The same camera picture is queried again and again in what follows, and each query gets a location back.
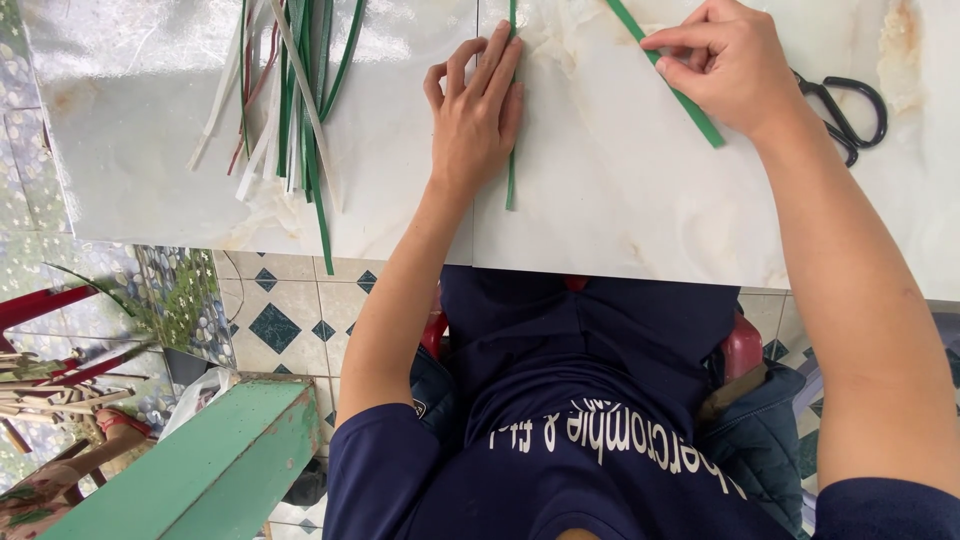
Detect black scissors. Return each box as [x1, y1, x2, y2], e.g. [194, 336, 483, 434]
[790, 69, 890, 168]

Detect person's left hand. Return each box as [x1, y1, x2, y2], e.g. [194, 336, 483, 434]
[423, 19, 526, 196]

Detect red plastic chair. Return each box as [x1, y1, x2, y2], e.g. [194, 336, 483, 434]
[420, 273, 766, 385]

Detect wide green plastic strip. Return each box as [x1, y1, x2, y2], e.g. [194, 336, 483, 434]
[603, 0, 727, 150]

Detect person's right hand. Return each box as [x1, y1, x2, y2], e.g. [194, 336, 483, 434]
[640, 0, 809, 145]

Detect thin green plastic strip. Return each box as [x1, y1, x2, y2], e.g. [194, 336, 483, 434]
[504, 0, 520, 212]

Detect green wooden bench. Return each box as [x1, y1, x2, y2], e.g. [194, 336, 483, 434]
[37, 377, 324, 540]

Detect white plastic bag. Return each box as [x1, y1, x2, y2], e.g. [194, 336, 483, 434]
[157, 365, 240, 442]

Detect red sandal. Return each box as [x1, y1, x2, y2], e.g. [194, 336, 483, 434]
[93, 408, 155, 440]

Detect red metal frame chair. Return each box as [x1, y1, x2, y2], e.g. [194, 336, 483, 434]
[0, 283, 155, 387]

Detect black plastic bag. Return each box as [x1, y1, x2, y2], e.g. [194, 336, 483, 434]
[279, 456, 330, 508]

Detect pile of green white strips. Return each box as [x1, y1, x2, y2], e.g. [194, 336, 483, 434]
[186, 0, 370, 277]

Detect bundle of bamboo sticks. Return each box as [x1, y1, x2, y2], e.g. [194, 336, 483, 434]
[0, 346, 138, 456]

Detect navy printed t-shirt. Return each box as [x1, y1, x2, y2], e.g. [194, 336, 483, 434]
[322, 264, 960, 540]

